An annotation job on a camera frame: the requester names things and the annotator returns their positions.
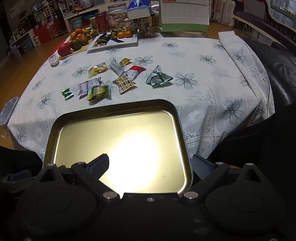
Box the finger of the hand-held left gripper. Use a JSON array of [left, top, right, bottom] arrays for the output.
[[7, 170, 32, 183]]

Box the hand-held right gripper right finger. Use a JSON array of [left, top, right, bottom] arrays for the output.
[[179, 154, 270, 204]]

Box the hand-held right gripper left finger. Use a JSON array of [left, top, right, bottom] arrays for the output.
[[30, 153, 121, 204]]

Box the gold metal tin tray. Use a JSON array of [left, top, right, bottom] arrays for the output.
[[42, 99, 193, 194]]

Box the brown gold patterned snack packet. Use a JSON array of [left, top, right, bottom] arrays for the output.
[[112, 75, 136, 93]]

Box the white printed snack packet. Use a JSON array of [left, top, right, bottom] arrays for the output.
[[77, 77, 102, 99]]

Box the small green candy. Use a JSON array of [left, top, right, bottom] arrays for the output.
[[60, 86, 74, 100]]

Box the yellow silver snack packet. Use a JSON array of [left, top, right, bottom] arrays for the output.
[[87, 62, 109, 78]]

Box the plain grey snack packet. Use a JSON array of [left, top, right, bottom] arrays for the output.
[[109, 58, 126, 76]]

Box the green white triangular snack packet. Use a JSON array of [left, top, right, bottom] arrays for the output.
[[146, 65, 173, 88]]

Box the red white snack packet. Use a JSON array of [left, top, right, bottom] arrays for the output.
[[121, 65, 147, 80]]

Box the white fruit tray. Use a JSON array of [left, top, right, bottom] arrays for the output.
[[57, 35, 95, 60]]

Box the red apple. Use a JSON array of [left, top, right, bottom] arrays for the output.
[[57, 43, 72, 57]]

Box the white rectangular plate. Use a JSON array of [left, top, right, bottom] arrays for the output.
[[87, 32, 138, 52]]

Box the black leather chair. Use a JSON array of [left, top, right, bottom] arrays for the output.
[[208, 37, 296, 167]]

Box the black snack packet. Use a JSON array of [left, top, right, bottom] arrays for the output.
[[95, 32, 114, 44]]

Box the pile of leafy oranges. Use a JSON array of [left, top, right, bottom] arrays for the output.
[[69, 27, 99, 40]]

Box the small lidded jar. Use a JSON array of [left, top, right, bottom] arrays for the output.
[[89, 17, 99, 32]]

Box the red can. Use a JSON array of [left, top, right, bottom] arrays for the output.
[[95, 11, 110, 33]]

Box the red storage box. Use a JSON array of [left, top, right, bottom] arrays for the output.
[[33, 22, 58, 45]]

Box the blue tin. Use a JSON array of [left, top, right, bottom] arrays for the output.
[[70, 16, 84, 29]]

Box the patterned paper box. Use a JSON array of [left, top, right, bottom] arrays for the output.
[[137, 16, 154, 35]]

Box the clear glass jar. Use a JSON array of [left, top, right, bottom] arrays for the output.
[[107, 3, 129, 30]]

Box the desk calendar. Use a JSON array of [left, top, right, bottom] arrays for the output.
[[159, 0, 210, 32]]

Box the bookshelf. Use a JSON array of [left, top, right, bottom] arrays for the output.
[[32, 0, 67, 37]]

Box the blue white tissue pack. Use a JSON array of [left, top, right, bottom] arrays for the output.
[[126, 0, 152, 20]]

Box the sofa with carved frame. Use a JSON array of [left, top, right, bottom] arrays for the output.
[[231, 0, 296, 44]]

